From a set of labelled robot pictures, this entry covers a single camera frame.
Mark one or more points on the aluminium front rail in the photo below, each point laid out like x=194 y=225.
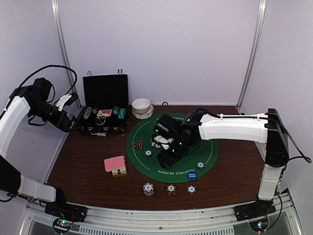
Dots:
x=211 y=221

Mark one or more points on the brown chip row in case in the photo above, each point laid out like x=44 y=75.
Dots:
x=95 y=110

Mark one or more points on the blue white chip stack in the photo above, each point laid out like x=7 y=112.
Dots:
x=148 y=189

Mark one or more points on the dark blue chips in case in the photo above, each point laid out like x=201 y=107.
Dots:
x=116 y=110

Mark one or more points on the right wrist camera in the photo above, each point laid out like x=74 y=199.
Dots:
x=167 y=126

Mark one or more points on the red playing card deck case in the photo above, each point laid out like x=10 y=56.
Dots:
x=104 y=113

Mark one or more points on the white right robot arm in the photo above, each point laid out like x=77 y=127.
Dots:
x=266 y=128

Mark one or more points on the pink backed card deck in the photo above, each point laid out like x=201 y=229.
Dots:
x=108 y=164

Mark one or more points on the blue small blind button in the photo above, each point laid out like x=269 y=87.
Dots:
x=192 y=176

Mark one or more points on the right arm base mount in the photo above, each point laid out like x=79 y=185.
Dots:
x=252 y=210

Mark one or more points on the gold card box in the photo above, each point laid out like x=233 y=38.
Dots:
x=119 y=171

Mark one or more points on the aluminium frame post left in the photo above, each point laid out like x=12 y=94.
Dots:
x=59 y=29

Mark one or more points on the white scalloped dish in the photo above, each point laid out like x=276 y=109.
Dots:
x=145 y=115

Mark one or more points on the black poker chip case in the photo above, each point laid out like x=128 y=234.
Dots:
x=105 y=92

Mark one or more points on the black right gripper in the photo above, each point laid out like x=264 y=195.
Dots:
x=167 y=161

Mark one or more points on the teal chip row in case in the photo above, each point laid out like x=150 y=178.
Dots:
x=121 y=113

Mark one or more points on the single blue chip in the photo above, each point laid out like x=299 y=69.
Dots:
x=200 y=165
x=148 y=153

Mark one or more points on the triangular black red all-in marker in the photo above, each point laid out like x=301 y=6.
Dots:
x=138 y=144

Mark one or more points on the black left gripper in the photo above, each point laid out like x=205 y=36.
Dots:
x=58 y=123

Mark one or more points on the clear acrylic dealer button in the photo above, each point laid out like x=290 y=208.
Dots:
x=100 y=120

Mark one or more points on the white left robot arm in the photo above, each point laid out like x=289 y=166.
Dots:
x=31 y=101

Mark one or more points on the dark blue green chip stack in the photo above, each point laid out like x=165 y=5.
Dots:
x=191 y=189

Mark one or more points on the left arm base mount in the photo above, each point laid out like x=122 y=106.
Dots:
x=62 y=209

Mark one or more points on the white ceramic bowl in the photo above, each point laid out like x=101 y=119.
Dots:
x=141 y=105

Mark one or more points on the green round poker mat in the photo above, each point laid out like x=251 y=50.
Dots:
x=206 y=152

